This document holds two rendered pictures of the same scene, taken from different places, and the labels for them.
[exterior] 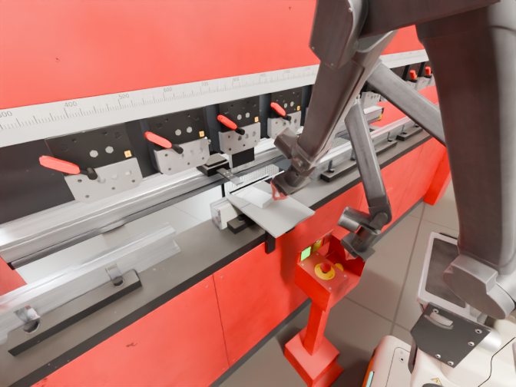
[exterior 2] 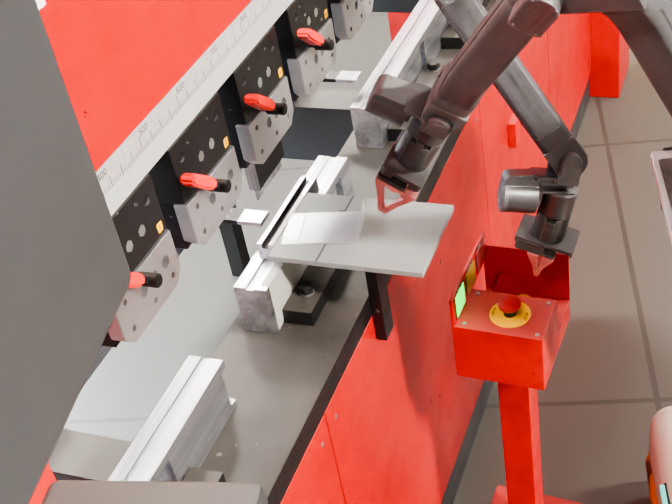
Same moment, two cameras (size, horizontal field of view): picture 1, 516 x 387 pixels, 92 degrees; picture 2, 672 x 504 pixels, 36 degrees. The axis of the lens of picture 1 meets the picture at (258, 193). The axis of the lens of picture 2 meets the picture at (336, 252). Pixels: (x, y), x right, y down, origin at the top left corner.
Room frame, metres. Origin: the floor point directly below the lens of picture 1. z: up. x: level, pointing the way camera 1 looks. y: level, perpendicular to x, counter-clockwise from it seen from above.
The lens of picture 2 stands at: (-0.55, 0.56, 2.01)
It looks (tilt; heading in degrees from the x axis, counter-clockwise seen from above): 37 degrees down; 336
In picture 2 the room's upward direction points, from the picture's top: 11 degrees counter-clockwise
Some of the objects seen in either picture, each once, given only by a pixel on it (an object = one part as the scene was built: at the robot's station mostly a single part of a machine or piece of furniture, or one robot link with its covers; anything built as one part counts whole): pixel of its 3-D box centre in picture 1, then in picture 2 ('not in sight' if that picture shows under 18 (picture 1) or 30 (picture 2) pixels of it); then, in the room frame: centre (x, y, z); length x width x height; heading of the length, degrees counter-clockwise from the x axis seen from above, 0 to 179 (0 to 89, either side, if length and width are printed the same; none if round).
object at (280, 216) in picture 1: (269, 205); (361, 232); (0.70, -0.04, 1.00); 0.26 x 0.18 x 0.01; 39
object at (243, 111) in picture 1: (234, 123); (242, 96); (0.79, 0.07, 1.26); 0.15 x 0.09 x 0.17; 129
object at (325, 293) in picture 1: (329, 268); (512, 308); (0.62, -0.27, 0.75); 0.20 x 0.16 x 0.18; 127
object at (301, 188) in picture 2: (251, 186); (289, 216); (0.84, 0.03, 0.99); 0.20 x 0.03 x 0.03; 129
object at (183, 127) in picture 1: (176, 138); (183, 169); (0.67, 0.23, 1.26); 0.15 x 0.09 x 0.17; 129
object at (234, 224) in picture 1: (261, 212); (329, 261); (0.79, -0.01, 0.89); 0.30 x 0.05 x 0.03; 129
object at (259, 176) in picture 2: (242, 157); (264, 159); (0.81, 0.06, 1.13); 0.10 x 0.02 x 0.10; 129
